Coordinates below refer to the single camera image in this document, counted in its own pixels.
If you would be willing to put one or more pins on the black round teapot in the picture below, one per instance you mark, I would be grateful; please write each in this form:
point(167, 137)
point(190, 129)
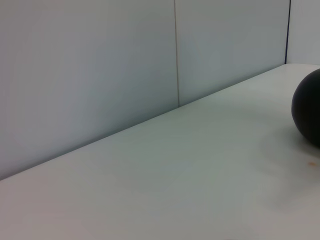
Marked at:
point(308, 110)

